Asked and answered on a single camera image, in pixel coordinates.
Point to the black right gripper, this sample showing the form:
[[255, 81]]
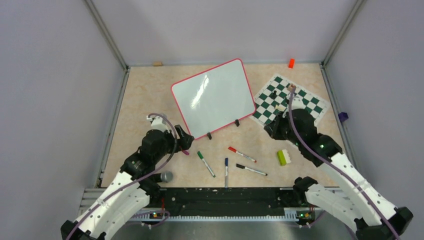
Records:
[[273, 128]]

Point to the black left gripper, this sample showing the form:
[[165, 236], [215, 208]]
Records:
[[185, 141]]

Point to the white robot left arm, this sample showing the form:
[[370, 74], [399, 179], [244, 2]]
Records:
[[132, 188]]

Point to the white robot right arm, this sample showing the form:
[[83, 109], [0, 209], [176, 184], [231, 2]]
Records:
[[368, 214]]

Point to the green cap whiteboard marker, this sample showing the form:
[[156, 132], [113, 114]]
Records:
[[206, 164]]

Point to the blue cap whiteboard marker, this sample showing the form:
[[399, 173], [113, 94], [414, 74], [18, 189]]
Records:
[[226, 175]]

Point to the red cap whiteboard marker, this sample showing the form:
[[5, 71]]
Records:
[[242, 154]]

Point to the pink framed whiteboard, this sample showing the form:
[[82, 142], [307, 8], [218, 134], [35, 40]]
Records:
[[214, 98]]

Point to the black cap whiteboard marker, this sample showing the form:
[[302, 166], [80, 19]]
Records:
[[240, 166]]

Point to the white chess piece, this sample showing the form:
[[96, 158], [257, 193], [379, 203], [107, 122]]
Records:
[[280, 108]]

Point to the green white toy brick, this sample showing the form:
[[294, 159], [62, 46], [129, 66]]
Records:
[[283, 157]]

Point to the black grey microphone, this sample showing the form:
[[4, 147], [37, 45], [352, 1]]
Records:
[[163, 177]]

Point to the wooden cube on chessboard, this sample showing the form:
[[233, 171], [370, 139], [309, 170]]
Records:
[[291, 88]]

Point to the purple block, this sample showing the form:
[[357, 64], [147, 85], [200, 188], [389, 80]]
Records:
[[343, 116]]

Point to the orange block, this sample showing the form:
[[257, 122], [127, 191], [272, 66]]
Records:
[[291, 63]]

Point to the wooden cork piece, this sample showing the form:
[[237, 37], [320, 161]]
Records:
[[157, 64]]

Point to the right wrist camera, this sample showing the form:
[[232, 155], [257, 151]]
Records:
[[297, 103]]

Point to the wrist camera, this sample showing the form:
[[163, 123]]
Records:
[[297, 103], [158, 122]]

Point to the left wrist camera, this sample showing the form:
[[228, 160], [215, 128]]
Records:
[[158, 122]]

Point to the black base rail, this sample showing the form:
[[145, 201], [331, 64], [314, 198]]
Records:
[[235, 204]]

